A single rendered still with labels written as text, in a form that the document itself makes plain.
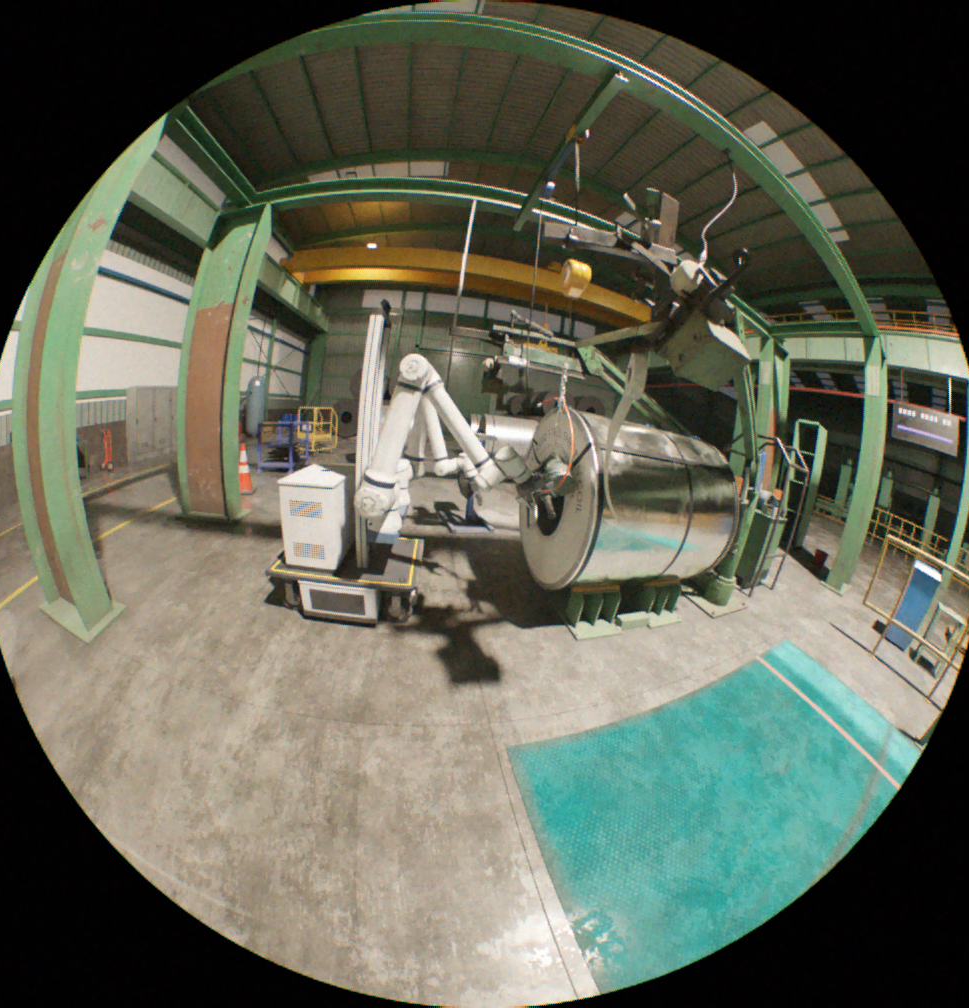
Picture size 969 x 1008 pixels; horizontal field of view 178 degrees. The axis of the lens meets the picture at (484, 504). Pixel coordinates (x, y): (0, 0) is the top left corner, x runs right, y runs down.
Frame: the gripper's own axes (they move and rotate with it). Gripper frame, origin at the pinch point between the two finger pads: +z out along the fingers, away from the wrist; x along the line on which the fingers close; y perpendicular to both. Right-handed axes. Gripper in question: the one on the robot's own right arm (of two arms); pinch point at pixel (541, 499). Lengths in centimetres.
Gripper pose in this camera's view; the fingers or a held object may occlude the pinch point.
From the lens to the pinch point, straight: 152.4
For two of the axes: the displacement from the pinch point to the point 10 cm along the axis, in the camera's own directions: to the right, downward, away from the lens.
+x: -8.1, 4.6, 3.6
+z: 5.8, 5.9, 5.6
